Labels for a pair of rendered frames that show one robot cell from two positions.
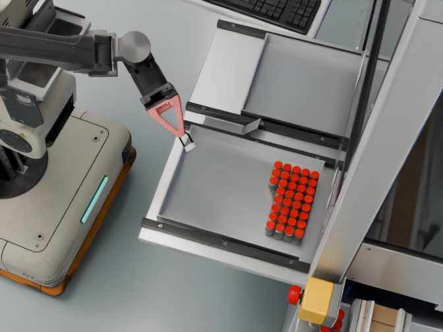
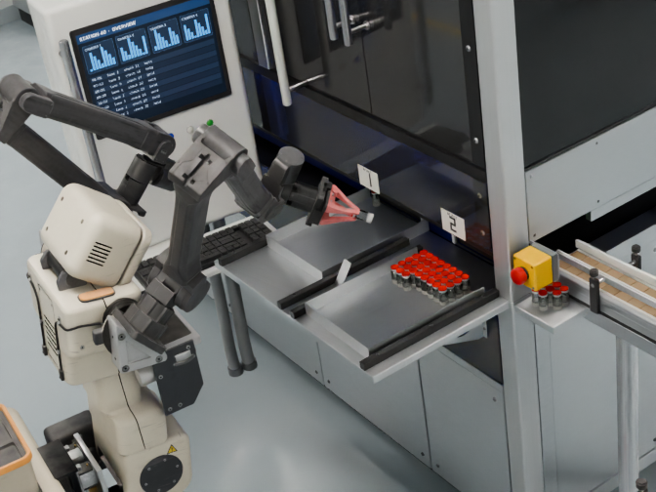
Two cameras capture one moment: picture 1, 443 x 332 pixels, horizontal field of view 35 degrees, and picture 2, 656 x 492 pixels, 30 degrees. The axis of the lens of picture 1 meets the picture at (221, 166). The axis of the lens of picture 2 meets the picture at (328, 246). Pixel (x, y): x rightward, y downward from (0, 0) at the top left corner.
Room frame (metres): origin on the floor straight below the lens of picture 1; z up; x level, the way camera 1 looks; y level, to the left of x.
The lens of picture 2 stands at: (-0.90, 1.70, 2.53)
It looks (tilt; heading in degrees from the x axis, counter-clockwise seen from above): 31 degrees down; 317
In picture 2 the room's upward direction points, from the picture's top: 9 degrees counter-clockwise
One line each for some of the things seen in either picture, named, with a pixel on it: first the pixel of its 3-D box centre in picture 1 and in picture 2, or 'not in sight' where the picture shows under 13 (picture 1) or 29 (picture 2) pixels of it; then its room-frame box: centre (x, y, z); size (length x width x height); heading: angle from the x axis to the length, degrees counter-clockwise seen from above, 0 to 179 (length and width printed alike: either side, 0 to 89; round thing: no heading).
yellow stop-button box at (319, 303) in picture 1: (318, 302); (535, 266); (0.47, -0.22, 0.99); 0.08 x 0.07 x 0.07; 77
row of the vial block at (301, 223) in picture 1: (306, 207); (444, 271); (0.72, -0.20, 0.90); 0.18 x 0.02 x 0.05; 166
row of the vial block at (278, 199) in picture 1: (278, 199); (423, 282); (0.74, -0.14, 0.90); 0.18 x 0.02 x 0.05; 166
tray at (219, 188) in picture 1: (242, 190); (393, 300); (0.76, -0.05, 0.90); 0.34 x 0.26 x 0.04; 76
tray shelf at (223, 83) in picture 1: (273, 141); (365, 276); (0.92, -0.13, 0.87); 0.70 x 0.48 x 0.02; 167
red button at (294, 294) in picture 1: (297, 295); (520, 274); (0.48, -0.17, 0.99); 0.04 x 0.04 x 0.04; 77
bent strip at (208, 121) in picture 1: (231, 122); (326, 282); (0.94, -0.02, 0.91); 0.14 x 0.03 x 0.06; 76
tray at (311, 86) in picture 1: (316, 89); (347, 232); (1.07, -0.23, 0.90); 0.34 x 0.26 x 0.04; 77
